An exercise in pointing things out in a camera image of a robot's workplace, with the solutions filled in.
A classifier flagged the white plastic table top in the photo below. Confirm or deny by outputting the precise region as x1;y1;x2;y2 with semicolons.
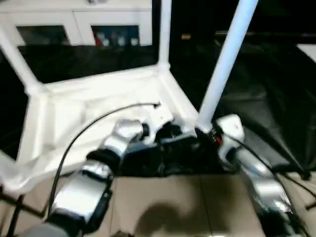
0;63;200;196

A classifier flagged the black cloth mat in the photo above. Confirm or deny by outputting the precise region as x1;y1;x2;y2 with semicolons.
0;31;316;177

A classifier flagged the white flat board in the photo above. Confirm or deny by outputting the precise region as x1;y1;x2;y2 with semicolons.
296;44;316;62

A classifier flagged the white cabinet with glass doors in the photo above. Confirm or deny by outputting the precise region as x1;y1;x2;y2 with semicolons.
0;0;154;46

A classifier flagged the black metal stand leg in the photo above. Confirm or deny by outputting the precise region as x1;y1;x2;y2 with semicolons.
0;186;45;237

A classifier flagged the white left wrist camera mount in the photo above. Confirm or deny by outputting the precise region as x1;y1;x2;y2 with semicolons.
143;103;175;144

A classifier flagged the dark metal rail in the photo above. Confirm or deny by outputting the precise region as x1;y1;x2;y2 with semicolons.
214;31;316;38

